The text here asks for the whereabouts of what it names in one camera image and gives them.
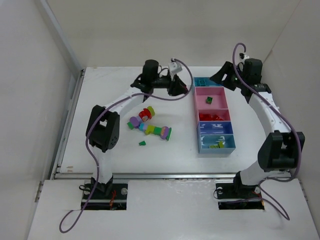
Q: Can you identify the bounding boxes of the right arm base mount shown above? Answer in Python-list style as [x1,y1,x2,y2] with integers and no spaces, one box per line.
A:
[213,182,265,210]

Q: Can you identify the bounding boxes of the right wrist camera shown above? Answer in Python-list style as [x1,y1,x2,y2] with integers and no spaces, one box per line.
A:
[239,52,250,62]

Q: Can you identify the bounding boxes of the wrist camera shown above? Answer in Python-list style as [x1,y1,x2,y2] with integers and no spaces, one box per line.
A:
[239,52,250,62]
[168,58,182,76]

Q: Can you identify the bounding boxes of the red angular lego piece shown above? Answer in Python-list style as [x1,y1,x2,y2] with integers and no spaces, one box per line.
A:
[199,113,212,121]

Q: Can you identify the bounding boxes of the purple cable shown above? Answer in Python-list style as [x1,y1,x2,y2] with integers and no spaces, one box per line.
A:
[213,42,301,221]
[59,58,193,234]

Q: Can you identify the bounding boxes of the long multicolour lego stack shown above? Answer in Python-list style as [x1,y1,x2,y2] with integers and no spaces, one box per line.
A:
[138,123,162,136]

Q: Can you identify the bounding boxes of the aluminium front rail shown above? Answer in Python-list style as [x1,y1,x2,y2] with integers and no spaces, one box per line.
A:
[49,172,292,180]

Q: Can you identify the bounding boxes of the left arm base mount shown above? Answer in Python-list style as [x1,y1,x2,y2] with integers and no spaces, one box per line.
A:
[84,183,128,211]

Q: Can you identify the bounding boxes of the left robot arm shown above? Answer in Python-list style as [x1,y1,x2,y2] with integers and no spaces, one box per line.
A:
[85,58,191,194]

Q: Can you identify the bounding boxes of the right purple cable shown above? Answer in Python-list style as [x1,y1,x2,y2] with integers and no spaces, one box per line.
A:
[213,42,301,221]

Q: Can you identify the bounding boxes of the red lego cluster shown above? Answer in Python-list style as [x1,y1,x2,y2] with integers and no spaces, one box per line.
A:
[211,114,224,121]

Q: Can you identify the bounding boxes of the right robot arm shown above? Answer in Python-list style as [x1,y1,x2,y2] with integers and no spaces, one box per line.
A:
[210,56,305,193]

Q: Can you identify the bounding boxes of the purple flower lego piece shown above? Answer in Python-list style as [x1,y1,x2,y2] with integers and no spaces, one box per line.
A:
[160,126,172,141]

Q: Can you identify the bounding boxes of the purple round lego piece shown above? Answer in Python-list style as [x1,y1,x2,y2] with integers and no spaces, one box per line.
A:
[127,116,143,130]

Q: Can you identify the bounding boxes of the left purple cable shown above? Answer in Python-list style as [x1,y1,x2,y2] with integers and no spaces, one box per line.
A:
[59,58,193,234]

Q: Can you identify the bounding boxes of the turquoise lego bricks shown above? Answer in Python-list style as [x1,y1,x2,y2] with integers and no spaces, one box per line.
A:
[194,77,209,87]

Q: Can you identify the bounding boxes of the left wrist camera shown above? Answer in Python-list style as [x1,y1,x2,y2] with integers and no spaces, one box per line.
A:
[168,58,182,76]

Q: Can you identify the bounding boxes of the blue and pink sorting tray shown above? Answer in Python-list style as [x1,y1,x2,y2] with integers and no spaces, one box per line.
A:
[192,77,236,156]

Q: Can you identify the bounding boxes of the red and lime lego stack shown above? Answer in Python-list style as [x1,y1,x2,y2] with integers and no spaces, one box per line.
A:
[138,106,155,122]

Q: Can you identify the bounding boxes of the lime green lego brick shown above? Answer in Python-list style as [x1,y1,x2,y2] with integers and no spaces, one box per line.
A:
[209,144,220,149]

